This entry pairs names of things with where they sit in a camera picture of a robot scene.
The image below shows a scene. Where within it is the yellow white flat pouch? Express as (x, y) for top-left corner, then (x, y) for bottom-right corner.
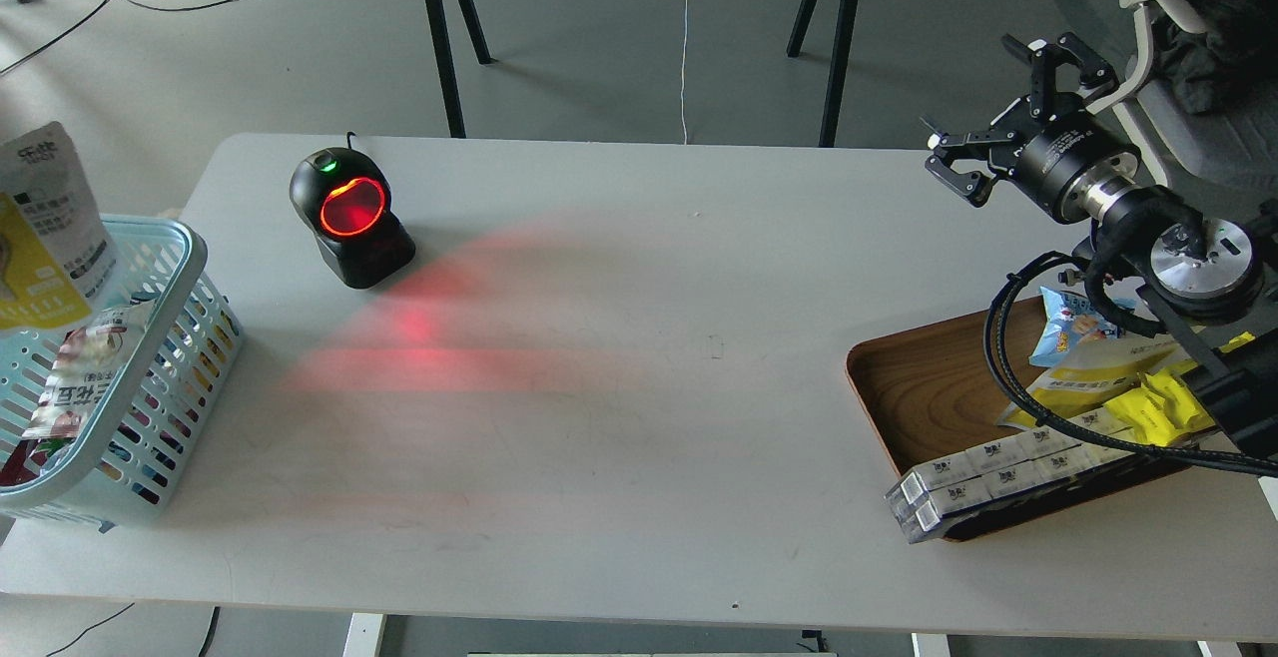
(1025, 334), (1187, 417)

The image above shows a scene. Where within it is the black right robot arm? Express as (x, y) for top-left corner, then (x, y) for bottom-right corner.
(927, 33), (1275, 478)

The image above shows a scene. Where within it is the brown wooden tray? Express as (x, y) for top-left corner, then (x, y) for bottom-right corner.
(846, 312), (1186, 539)

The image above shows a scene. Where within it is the light blue plastic basket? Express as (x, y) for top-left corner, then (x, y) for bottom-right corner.
(1, 215), (244, 530)

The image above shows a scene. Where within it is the yellow white nut snack pouch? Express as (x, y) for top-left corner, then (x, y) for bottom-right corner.
(1, 121), (120, 335)

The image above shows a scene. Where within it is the white boxed snack pack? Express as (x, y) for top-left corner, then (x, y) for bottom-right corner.
(883, 426), (1144, 543)

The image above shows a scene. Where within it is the white office chair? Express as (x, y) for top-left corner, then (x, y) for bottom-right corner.
(1102, 0), (1275, 194)

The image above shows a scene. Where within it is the red white snack bag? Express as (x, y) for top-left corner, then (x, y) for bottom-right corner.
(1, 300), (155, 487)

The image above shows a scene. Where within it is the dark grey cloth on chair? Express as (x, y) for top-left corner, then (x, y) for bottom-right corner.
(1153, 0), (1277, 115)

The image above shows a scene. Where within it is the black barcode scanner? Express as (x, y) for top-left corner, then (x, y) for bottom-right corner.
(289, 147), (417, 290)

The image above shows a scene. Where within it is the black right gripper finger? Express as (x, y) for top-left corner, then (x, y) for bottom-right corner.
(1002, 32), (1120, 127)
(921, 116), (1025, 208)

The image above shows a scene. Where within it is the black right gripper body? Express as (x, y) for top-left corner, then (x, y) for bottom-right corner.
(994, 105), (1141, 225)

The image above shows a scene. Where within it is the yellow cartoon snack bag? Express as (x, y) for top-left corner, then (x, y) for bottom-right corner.
(1103, 346), (1220, 447)

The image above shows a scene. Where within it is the blue snack bag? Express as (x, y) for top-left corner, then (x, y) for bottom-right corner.
(1028, 286), (1123, 367)

